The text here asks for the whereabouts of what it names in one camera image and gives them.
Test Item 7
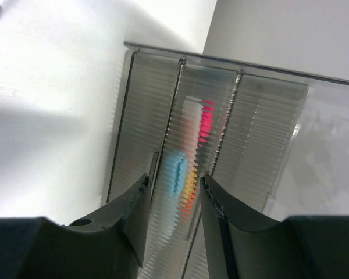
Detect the light blue highlighter marker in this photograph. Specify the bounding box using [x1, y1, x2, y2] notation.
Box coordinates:
[160, 150, 188, 241]

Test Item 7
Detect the clear grey pull-out drawer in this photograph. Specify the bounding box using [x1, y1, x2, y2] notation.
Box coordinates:
[139, 63, 238, 278]

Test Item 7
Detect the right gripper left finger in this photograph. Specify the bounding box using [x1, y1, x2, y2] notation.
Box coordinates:
[68, 174, 150, 278]

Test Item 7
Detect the yellow pink highlighter marker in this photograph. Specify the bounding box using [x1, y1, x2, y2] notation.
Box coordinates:
[180, 96, 202, 199]

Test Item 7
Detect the clear grey drawer organizer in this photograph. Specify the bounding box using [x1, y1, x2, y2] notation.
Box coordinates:
[106, 42, 349, 236]

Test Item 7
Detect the orange highlighter marker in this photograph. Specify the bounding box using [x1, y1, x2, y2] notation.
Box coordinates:
[179, 194, 195, 223]

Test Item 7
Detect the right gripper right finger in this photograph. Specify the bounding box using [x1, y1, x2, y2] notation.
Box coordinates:
[200, 174, 279, 278]

